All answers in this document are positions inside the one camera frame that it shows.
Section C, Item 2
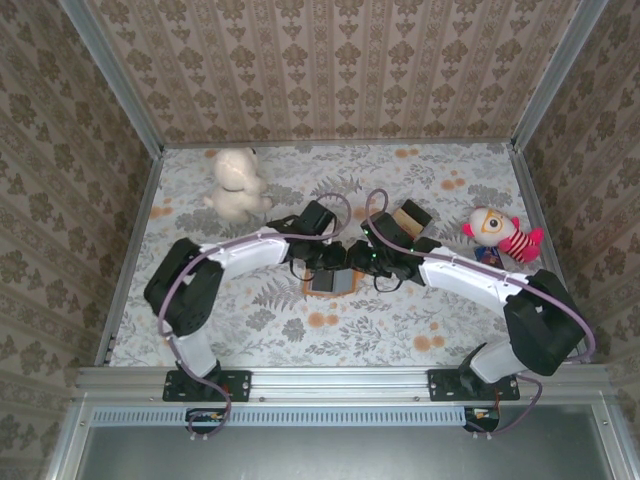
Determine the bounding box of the grey metal sheet panel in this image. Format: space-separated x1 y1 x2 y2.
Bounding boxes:
44 394 640 480

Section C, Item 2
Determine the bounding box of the grey slotted cable duct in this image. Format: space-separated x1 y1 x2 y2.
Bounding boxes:
92 405 501 428

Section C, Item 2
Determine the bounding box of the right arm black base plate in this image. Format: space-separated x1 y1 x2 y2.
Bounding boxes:
427 368 521 403

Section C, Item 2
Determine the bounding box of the aluminium side rail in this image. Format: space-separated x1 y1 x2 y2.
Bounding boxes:
93 147 165 369
512 144 592 364

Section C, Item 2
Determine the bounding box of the long aluminium base rail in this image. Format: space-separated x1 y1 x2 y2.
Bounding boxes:
74 364 611 405

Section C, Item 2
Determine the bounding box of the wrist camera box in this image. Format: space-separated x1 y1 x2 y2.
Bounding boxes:
298 199 337 235
360 212 401 246

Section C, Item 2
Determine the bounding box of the aluminium frame post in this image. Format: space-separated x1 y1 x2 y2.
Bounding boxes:
58 0 166 154
510 0 610 151

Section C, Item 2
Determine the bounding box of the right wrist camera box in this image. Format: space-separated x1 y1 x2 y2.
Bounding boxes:
360 212 401 246

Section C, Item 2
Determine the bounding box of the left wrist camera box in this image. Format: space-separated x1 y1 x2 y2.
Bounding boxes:
298 199 337 235

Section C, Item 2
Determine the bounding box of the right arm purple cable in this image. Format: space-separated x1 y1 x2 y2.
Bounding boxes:
363 188 599 442

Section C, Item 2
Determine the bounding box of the blue plush toy tag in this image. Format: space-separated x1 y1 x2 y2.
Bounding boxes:
473 244 503 265

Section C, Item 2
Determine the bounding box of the pink striped plush toy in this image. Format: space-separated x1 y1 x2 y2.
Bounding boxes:
460 205 546 265

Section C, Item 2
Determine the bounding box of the floral table cover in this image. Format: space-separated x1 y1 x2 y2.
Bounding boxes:
107 143 575 370

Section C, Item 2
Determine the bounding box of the red black card box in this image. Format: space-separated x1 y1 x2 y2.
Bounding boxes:
392 198 435 237

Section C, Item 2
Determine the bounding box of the white plush bear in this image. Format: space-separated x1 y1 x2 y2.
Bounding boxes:
202 146 275 224

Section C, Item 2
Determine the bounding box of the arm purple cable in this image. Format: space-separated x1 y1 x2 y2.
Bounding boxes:
363 188 599 442
158 192 351 442

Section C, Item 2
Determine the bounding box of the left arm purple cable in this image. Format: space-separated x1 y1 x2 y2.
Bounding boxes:
158 192 351 442

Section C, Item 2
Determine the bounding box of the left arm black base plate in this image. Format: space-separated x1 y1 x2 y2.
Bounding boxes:
162 368 252 404

